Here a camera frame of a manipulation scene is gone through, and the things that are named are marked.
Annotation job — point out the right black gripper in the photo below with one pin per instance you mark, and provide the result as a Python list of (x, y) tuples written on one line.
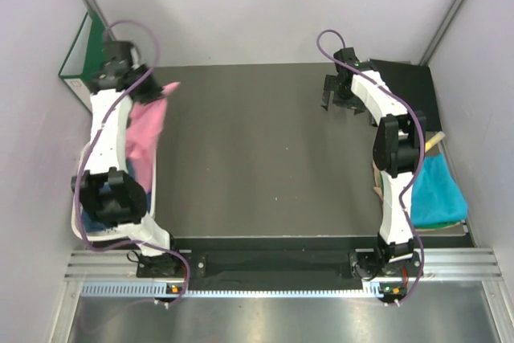
[(331, 84)]

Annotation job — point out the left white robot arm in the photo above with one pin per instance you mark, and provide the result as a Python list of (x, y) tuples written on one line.
[(114, 186)]

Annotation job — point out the green folded towel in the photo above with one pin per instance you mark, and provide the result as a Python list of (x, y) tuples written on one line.
[(437, 226)]

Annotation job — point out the green lever arch binder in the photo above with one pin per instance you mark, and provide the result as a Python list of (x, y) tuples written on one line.
[(84, 58)]

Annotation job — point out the turquoise folded towel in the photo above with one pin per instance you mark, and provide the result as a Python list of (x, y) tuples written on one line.
[(436, 198)]

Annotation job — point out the aluminium extrusion rail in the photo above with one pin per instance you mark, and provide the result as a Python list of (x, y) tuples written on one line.
[(441, 264)]

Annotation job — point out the dark blue towel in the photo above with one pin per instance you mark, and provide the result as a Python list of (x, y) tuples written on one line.
[(98, 230)]

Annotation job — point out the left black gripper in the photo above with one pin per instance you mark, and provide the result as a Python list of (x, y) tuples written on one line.
[(154, 91)]

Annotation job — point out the pink towel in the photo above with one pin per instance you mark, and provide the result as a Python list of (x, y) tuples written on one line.
[(142, 136)]

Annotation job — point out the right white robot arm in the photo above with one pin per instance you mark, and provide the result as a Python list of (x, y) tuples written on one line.
[(398, 150)]

